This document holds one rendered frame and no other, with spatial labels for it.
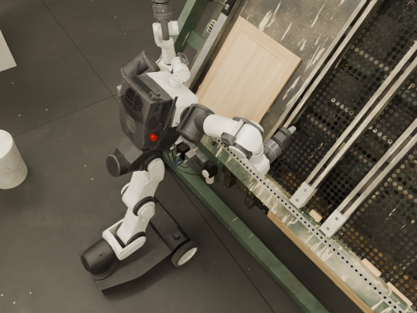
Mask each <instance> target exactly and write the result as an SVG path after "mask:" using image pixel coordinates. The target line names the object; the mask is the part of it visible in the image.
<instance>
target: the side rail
mask: <svg viewBox="0 0 417 313"><path fill-rule="evenodd" d="M208 3H209V1H208V0H187V2H186V4H185V6H184V8H183V10H182V12H181V15H180V16H179V18H178V20H177V24H178V25H177V26H178V31H179V35H170V37H171V38H172V39H173V42H174V51H175V53H176V55H177V53H178V52H181V53H183V51H184V50H185V48H186V46H187V44H188V43H187V42H186V41H187V39H188V37H189V36H190V34H191V32H192V30H195V28H196V27H197V24H198V23H199V20H200V18H201V17H202V14H203V13H204V11H205V8H206V7H207V4H208Z"/></svg>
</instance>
